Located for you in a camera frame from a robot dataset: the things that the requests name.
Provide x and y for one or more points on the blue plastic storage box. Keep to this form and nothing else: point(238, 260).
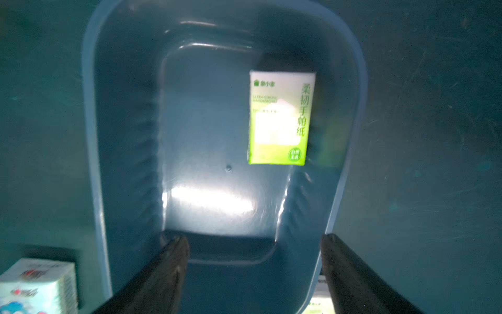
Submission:
point(166, 99)

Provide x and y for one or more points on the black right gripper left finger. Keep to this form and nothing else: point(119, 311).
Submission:
point(153, 282)

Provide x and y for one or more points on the teal red patterned tissue pack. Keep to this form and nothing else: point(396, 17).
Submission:
point(39, 286)

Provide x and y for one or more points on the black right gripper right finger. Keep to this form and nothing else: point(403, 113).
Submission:
point(354, 287)

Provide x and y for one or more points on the green white tissue pack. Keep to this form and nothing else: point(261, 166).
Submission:
point(321, 301)

